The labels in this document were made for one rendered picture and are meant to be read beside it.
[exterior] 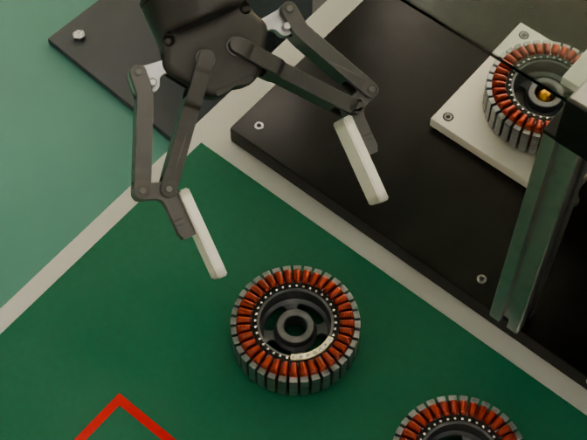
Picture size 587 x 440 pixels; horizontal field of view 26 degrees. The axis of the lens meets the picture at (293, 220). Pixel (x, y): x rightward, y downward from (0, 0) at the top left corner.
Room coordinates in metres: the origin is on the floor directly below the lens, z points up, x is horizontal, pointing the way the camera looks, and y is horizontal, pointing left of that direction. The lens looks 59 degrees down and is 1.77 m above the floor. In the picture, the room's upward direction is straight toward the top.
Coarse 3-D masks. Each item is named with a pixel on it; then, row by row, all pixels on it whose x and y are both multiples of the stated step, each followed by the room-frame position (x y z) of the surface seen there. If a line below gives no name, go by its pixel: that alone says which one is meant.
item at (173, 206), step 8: (152, 184) 0.49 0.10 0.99; (160, 184) 0.49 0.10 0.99; (152, 192) 0.49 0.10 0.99; (160, 192) 0.49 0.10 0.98; (176, 192) 0.49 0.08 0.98; (144, 200) 0.49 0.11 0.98; (152, 200) 0.49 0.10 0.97; (160, 200) 0.49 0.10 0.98; (168, 200) 0.48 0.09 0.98; (176, 200) 0.49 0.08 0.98; (168, 208) 0.48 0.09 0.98; (176, 208) 0.48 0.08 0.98; (184, 208) 0.48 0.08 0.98; (168, 216) 0.48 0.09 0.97; (176, 216) 0.48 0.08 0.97; (184, 216) 0.48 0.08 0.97; (176, 224) 0.47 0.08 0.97; (184, 224) 0.47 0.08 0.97; (176, 232) 0.47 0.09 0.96; (184, 232) 0.47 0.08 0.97; (192, 232) 0.47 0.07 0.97
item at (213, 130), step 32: (352, 0) 0.87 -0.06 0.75; (320, 32) 0.83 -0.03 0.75; (288, 64) 0.79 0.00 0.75; (256, 96) 0.75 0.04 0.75; (224, 128) 0.71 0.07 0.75; (160, 160) 0.67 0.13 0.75; (256, 160) 0.67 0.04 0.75; (128, 192) 0.64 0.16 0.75; (288, 192) 0.64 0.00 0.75; (96, 224) 0.60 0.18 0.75; (320, 224) 0.60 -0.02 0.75; (64, 256) 0.57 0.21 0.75; (384, 256) 0.57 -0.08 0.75; (32, 288) 0.53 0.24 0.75; (416, 288) 0.53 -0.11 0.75; (0, 320) 0.50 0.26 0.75; (480, 320) 0.50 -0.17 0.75; (512, 352) 0.47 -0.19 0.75; (544, 384) 0.44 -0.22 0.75; (576, 384) 0.44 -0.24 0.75
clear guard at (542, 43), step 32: (416, 0) 0.60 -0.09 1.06; (448, 0) 0.60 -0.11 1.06; (480, 0) 0.60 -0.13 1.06; (512, 0) 0.60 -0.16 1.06; (544, 0) 0.60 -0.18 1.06; (576, 0) 0.60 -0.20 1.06; (480, 32) 0.57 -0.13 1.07; (512, 32) 0.57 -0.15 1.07; (544, 32) 0.57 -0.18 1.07; (576, 32) 0.57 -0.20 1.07; (512, 64) 0.54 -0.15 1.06; (544, 64) 0.54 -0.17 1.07; (576, 64) 0.54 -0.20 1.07
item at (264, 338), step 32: (256, 288) 0.51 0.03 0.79; (288, 288) 0.52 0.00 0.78; (320, 288) 0.52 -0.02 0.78; (256, 320) 0.48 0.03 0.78; (288, 320) 0.49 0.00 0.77; (352, 320) 0.48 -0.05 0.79; (256, 352) 0.45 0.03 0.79; (320, 352) 0.45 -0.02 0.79; (352, 352) 0.46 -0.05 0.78; (288, 384) 0.44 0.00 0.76; (320, 384) 0.44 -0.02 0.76
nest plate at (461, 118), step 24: (480, 72) 0.75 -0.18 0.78; (456, 96) 0.72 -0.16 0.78; (480, 96) 0.72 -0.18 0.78; (432, 120) 0.70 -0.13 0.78; (456, 120) 0.70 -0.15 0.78; (480, 120) 0.70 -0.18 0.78; (480, 144) 0.67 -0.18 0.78; (504, 144) 0.67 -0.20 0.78; (504, 168) 0.64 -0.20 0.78; (528, 168) 0.64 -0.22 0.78
